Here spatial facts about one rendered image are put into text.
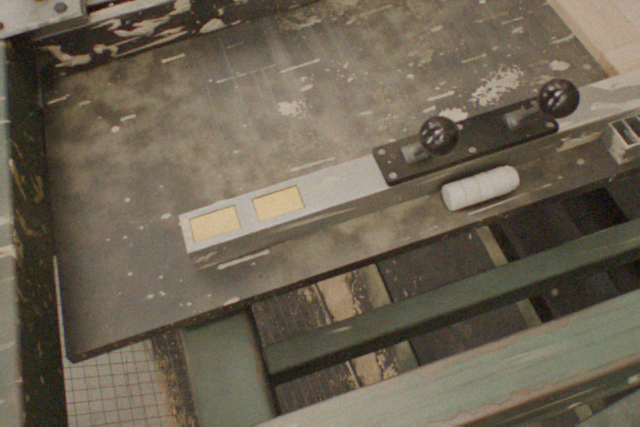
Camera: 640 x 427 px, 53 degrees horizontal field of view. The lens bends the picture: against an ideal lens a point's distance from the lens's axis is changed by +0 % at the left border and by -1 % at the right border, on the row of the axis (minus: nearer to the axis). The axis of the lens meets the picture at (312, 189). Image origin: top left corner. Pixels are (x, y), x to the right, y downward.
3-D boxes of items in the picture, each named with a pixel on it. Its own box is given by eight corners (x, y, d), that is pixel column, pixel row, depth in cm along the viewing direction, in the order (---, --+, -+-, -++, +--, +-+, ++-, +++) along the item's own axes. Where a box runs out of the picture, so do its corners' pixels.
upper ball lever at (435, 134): (433, 166, 70) (471, 146, 57) (401, 177, 70) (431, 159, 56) (422, 133, 70) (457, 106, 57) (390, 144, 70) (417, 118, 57)
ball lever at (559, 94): (534, 134, 71) (593, 106, 58) (502, 144, 71) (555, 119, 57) (522, 102, 71) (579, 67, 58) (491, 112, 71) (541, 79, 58)
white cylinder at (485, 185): (451, 216, 70) (518, 194, 70) (453, 201, 67) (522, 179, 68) (440, 195, 71) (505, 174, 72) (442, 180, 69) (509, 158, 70)
